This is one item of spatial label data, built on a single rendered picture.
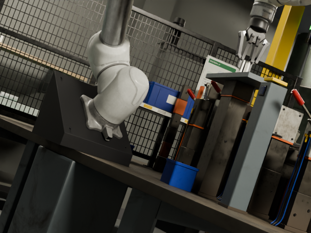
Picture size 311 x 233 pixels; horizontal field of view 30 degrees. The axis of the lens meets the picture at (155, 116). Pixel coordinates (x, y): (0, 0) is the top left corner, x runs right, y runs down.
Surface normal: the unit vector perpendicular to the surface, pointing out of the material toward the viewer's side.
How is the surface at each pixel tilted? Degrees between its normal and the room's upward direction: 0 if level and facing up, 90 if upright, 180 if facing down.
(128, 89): 104
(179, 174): 90
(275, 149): 90
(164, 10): 90
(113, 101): 115
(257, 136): 90
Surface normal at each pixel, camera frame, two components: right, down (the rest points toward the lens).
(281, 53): 0.32, 0.05
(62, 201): 0.59, 0.16
